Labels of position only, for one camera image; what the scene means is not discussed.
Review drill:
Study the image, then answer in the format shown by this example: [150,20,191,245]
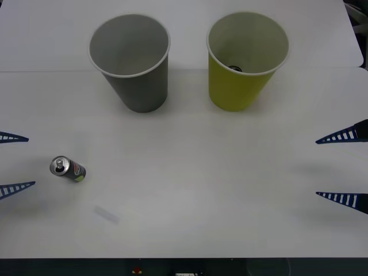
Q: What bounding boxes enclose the yellow-green plastic waste bin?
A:
[206,11,290,112]

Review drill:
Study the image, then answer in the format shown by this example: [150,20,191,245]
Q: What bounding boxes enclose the grey drink can green mark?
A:
[49,155,87,183]

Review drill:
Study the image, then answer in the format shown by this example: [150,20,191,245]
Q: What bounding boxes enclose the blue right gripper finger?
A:
[315,191,368,215]
[315,118,368,144]

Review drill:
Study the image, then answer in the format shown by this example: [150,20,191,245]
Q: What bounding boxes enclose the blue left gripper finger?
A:
[0,181,36,201]
[0,131,29,144]

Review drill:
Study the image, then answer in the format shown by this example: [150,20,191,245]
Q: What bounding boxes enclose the grey plastic waste bin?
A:
[87,13,171,113]

